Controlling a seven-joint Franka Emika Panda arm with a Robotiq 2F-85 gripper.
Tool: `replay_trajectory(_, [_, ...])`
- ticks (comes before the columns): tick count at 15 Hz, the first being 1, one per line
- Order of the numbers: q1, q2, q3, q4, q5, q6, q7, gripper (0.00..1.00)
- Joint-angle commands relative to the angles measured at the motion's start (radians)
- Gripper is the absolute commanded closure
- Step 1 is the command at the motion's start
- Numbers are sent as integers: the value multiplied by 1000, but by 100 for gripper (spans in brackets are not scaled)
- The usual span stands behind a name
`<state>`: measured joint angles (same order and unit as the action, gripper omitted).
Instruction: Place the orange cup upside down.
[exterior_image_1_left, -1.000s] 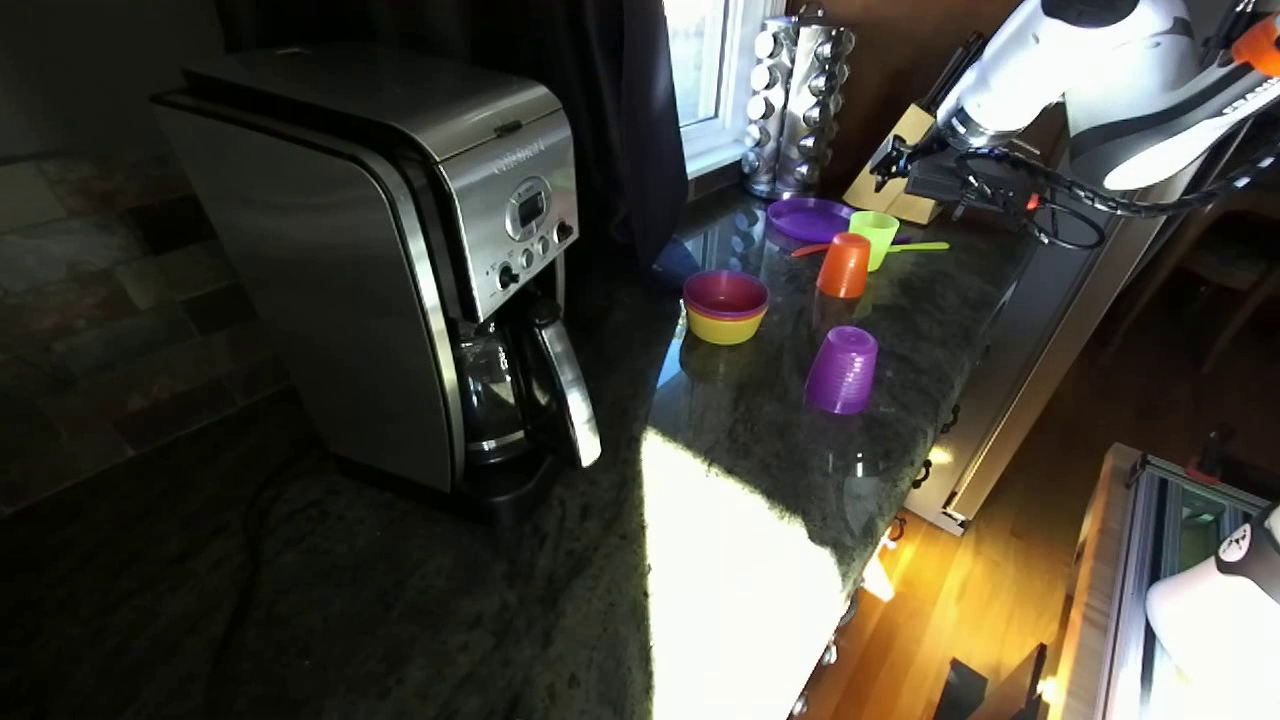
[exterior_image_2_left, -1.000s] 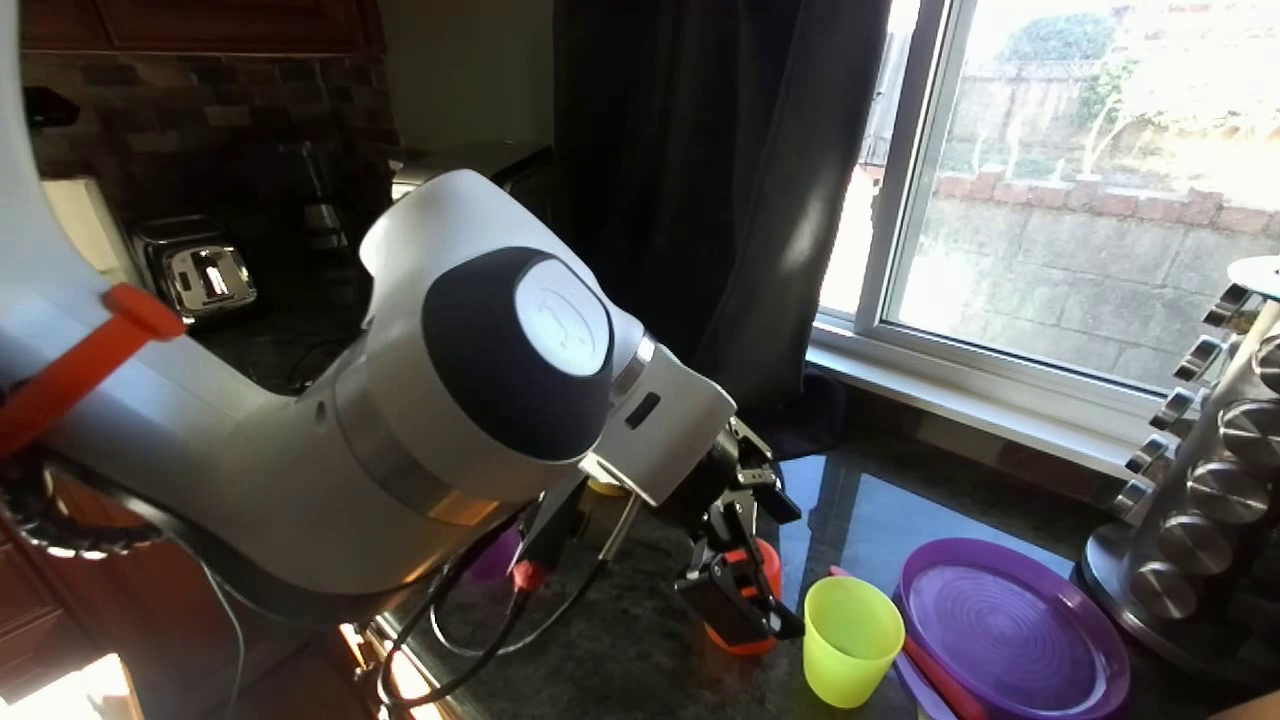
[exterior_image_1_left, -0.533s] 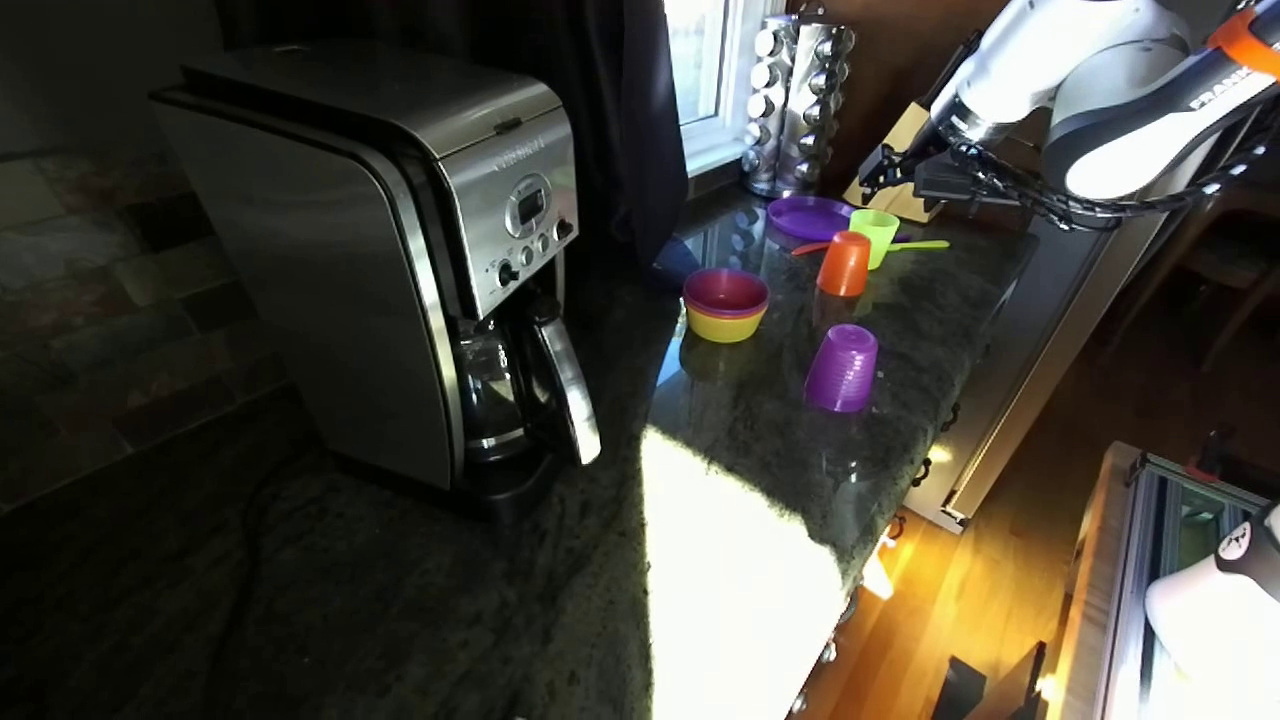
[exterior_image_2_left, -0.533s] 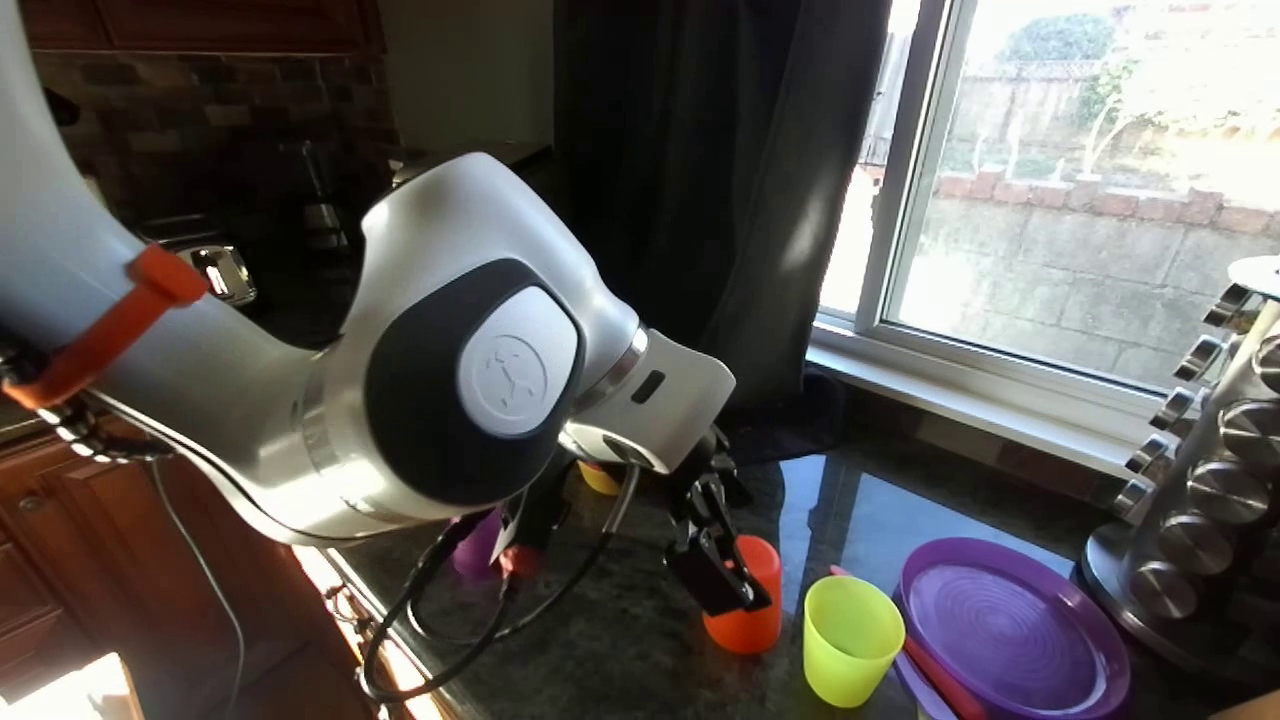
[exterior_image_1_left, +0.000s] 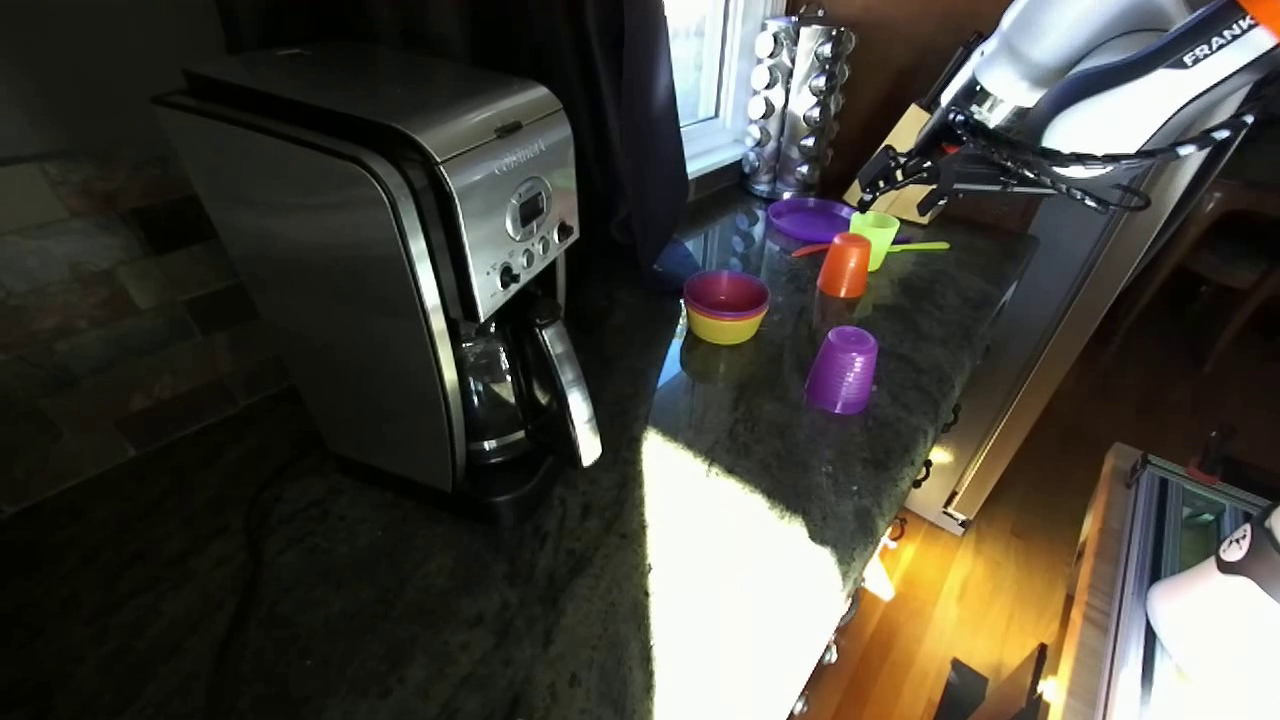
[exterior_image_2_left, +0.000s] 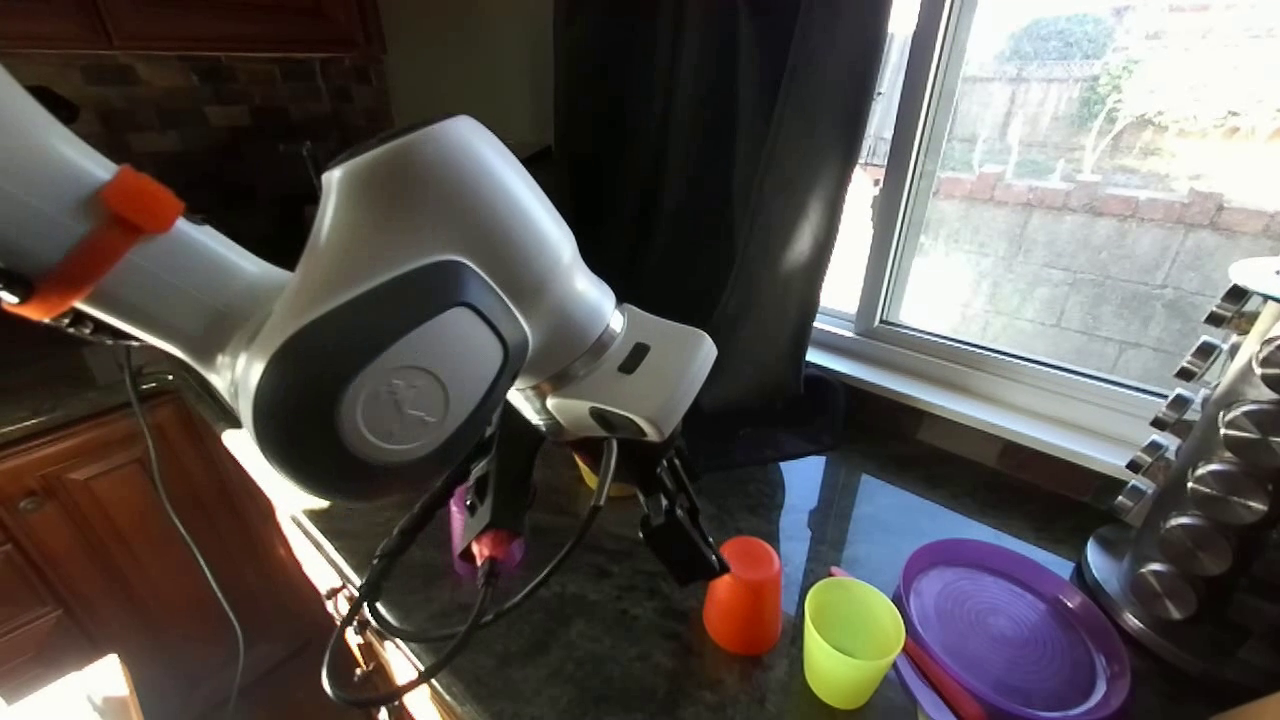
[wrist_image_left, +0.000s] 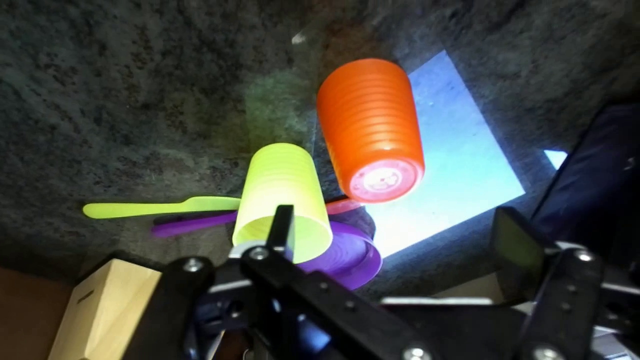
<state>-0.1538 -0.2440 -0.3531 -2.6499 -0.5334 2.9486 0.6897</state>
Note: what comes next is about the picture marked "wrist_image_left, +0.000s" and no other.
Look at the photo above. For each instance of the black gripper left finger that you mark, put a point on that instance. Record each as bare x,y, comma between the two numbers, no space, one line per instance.
281,231

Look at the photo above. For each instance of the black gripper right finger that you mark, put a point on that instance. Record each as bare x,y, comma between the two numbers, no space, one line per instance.
520,257

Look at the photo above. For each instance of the orange plastic cup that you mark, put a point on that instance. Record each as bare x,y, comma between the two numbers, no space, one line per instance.
371,127

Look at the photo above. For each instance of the green plastic cup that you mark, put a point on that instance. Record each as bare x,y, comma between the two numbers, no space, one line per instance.
281,192

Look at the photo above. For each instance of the purple plastic plate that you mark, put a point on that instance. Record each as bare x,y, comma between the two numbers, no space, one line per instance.
351,257

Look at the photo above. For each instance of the purple plastic utensil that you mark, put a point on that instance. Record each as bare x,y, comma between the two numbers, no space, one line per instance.
190,225

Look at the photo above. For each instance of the green plastic utensil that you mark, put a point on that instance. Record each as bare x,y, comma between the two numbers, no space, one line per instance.
147,208

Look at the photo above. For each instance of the light wooden knife block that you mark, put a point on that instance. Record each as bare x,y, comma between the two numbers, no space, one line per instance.
101,313

